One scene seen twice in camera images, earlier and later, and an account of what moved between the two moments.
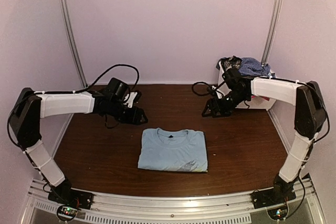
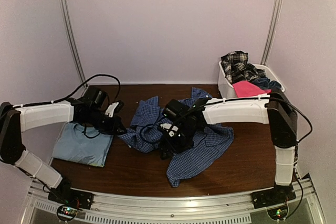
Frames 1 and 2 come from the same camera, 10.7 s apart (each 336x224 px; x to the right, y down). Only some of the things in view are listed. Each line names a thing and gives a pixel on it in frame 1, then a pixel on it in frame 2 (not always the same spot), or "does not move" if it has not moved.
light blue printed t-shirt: x=177 y=150 to x=81 y=143
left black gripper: x=140 y=113 to x=112 y=128
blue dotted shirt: x=253 y=66 to x=143 y=135
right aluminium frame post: x=277 y=7 does not move
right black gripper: x=211 y=103 to x=175 y=147
